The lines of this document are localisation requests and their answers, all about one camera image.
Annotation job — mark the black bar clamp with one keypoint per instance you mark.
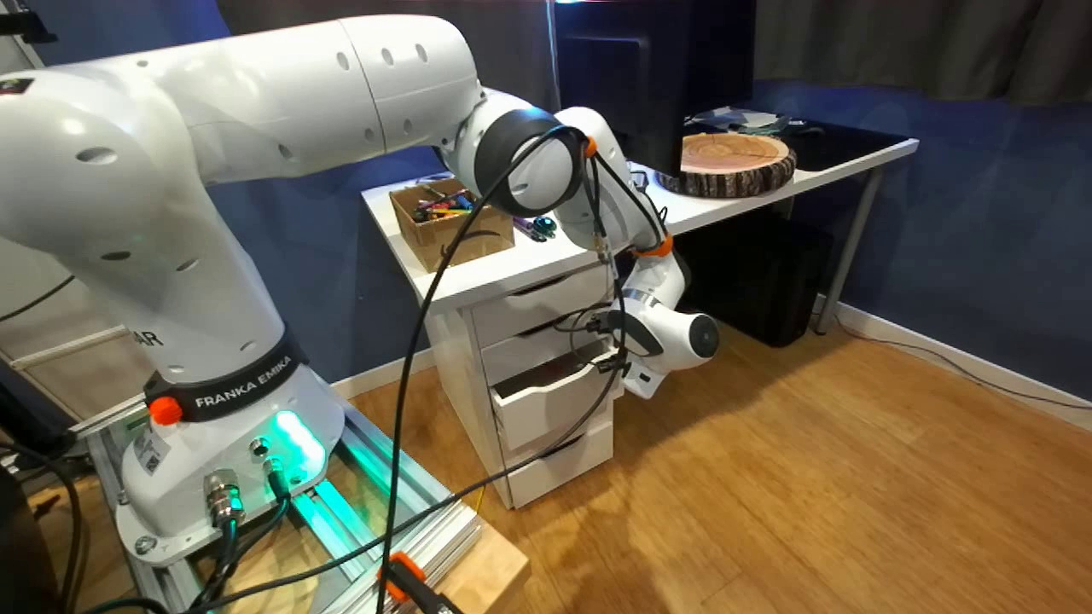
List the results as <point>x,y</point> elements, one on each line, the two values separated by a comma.
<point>410,583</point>

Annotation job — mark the black box under desk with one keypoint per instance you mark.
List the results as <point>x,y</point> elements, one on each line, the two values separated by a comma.
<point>752,278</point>

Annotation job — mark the white drawer cabinet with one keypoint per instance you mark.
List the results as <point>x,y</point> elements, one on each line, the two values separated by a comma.
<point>465,376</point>

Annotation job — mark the black desk mat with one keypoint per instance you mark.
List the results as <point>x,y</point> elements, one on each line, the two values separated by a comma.
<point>842,140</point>

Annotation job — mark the cardboard box of pens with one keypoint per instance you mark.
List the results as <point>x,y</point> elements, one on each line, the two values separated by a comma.
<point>413,240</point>

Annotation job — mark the white desk leg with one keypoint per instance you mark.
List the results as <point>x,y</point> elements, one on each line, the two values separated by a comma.
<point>846,249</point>

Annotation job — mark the white drawer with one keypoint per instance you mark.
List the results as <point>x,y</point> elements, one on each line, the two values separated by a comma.
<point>546,397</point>

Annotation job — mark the round wooden slab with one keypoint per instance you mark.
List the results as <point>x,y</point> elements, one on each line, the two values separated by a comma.
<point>740,163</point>

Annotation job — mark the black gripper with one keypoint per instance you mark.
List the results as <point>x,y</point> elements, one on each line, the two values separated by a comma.
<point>628,331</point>

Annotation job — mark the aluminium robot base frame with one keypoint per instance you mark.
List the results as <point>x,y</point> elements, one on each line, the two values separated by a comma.
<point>341,534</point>

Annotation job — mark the black computer monitor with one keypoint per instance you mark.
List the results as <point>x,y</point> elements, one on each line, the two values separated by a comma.
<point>650,70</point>

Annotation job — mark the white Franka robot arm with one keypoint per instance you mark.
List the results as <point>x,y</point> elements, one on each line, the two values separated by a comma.
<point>227,105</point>

